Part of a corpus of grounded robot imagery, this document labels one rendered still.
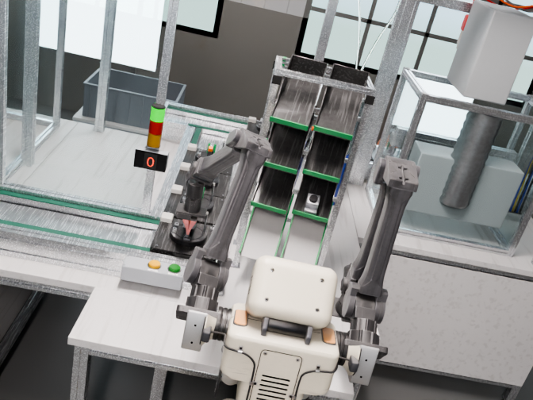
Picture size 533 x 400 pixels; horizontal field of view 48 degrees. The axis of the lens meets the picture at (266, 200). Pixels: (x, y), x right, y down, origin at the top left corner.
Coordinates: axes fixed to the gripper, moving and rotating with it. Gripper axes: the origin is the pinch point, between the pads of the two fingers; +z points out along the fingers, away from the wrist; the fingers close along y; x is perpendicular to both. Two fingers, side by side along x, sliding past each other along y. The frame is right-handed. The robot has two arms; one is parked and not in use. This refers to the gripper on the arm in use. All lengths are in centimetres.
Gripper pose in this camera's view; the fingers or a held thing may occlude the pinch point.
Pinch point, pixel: (188, 232)
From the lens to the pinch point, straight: 215.3
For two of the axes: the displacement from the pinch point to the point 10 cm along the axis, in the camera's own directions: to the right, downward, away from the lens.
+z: -2.0, 8.8, 4.3
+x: -0.1, 4.4, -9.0
